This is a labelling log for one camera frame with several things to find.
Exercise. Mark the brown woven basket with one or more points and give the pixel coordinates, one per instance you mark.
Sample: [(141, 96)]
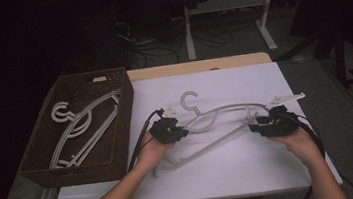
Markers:
[(37, 159)]

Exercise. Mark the person's left hand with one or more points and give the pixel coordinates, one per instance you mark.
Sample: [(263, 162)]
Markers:
[(152, 152)]

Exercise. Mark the person's right hand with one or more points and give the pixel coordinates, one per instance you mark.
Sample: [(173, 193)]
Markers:
[(300, 145)]

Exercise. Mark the dark metal stand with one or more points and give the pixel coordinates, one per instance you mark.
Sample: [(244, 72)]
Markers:
[(341, 60)]

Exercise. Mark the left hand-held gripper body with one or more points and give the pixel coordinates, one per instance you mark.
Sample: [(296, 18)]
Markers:
[(166, 132)]

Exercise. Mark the white metal desk frame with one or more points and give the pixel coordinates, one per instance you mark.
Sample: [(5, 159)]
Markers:
[(227, 1)]

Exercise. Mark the white table mat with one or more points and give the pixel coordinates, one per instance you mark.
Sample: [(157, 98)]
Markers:
[(233, 170)]

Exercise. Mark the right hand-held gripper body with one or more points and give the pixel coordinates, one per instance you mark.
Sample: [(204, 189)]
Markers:
[(279, 124)]

